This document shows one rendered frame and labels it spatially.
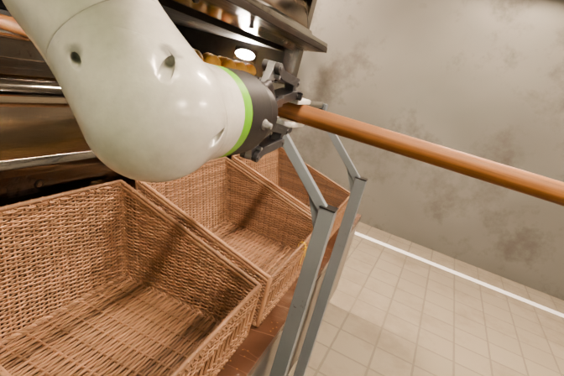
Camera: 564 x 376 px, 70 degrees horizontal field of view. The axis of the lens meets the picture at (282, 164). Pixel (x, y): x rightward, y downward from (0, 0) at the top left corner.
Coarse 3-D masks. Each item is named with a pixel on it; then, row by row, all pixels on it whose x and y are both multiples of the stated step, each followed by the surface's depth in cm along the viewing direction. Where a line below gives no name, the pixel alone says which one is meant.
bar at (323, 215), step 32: (0, 96) 38; (32, 96) 41; (64, 96) 44; (320, 192) 103; (352, 192) 146; (320, 224) 101; (352, 224) 151; (320, 256) 102; (288, 320) 108; (320, 320) 157; (288, 352) 109
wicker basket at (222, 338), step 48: (96, 192) 103; (0, 240) 80; (48, 240) 90; (96, 240) 104; (144, 240) 110; (192, 240) 105; (48, 288) 91; (96, 288) 105; (144, 288) 111; (240, 288) 102; (0, 336) 81; (48, 336) 86; (144, 336) 93; (192, 336) 98; (240, 336) 98
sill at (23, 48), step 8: (0, 32) 77; (0, 40) 73; (8, 40) 74; (16, 40) 76; (24, 40) 77; (0, 48) 73; (8, 48) 75; (16, 48) 76; (24, 48) 77; (32, 48) 79; (0, 56) 74; (8, 56) 75; (16, 56) 76; (24, 56) 78; (32, 56) 79; (40, 56) 81
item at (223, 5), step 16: (176, 0) 117; (208, 0) 112; (224, 0) 109; (240, 0) 115; (224, 16) 134; (240, 16) 131; (256, 16) 127; (256, 32) 163; (272, 32) 157; (288, 32) 153; (288, 48) 207; (304, 48) 198; (320, 48) 195
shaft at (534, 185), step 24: (0, 24) 82; (312, 120) 62; (336, 120) 61; (384, 144) 59; (408, 144) 58; (432, 144) 57; (456, 168) 56; (480, 168) 55; (504, 168) 55; (528, 192) 54; (552, 192) 53
